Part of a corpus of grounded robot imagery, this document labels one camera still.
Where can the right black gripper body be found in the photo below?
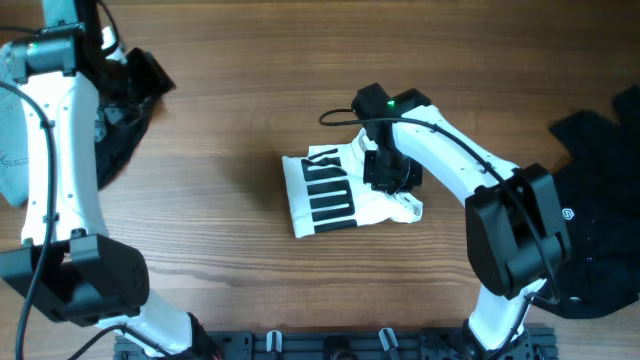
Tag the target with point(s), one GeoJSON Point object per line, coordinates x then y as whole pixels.
{"type": "Point", "coordinates": [388, 172]}

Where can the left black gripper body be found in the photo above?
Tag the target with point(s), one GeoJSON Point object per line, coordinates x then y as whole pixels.
{"type": "Point", "coordinates": [139, 81]}

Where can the white t-shirt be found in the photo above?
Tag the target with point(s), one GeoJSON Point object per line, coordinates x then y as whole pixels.
{"type": "Point", "coordinates": [326, 191]}

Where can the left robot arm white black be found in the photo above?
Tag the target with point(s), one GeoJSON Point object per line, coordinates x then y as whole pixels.
{"type": "Point", "coordinates": [68, 267]}

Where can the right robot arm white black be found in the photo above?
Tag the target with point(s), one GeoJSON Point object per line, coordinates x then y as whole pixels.
{"type": "Point", "coordinates": [516, 236]}

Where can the black folded garment left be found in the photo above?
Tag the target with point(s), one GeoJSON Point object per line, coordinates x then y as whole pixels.
{"type": "Point", "coordinates": [115, 146]}

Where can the light blue jeans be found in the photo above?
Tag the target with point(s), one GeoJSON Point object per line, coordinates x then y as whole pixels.
{"type": "Point", "coordinates": [14, 149]}

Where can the black garment right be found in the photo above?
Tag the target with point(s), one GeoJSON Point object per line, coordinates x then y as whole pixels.
{"type": "Point", "coordinates": [599, 196]}

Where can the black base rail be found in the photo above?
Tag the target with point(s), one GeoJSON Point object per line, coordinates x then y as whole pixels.
{"type": "Point", "coordinates": [432, 343]}

